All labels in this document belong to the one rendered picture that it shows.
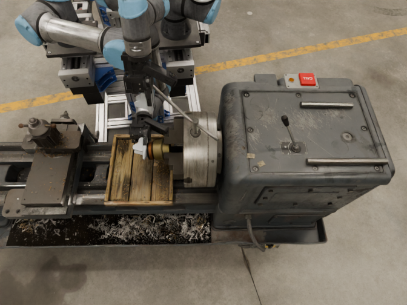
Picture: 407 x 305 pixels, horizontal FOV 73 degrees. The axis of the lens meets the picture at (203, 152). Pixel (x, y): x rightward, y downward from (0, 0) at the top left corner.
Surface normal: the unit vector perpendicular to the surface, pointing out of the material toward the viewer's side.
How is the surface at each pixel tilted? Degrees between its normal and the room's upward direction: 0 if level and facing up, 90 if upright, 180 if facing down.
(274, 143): 0
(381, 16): 0
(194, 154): 35
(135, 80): 69
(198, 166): 50
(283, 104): 0
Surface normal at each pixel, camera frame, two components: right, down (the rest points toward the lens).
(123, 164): 0.04, -0.46
